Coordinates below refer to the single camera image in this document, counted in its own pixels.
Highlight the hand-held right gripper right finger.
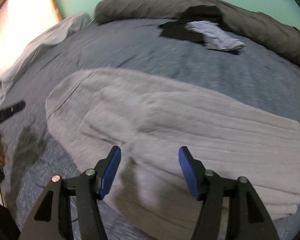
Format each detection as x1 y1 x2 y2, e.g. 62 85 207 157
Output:
179 146 280 240

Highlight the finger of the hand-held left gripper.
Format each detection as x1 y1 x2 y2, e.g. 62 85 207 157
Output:
0 101 26 121

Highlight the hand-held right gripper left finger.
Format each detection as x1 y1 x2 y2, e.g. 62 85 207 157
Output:
19 145 122 240

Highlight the grey quilted sweater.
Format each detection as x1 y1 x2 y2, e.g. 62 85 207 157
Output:
45 67 300 240

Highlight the light grey bed sheet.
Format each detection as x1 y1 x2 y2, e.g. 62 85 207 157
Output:
0 12 92 105

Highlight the pink curtain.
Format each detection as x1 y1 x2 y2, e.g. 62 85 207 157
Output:
0 0 63 85

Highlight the blue striped cloth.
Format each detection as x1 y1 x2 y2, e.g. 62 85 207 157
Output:
186 21 246 51

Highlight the black garment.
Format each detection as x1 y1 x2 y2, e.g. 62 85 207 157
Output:
159 5 241 54

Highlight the dark grey rolled duvet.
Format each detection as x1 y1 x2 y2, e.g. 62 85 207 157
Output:
94 0 300 69

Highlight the wooden window frame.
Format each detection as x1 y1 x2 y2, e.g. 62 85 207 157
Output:
47 0 64 22

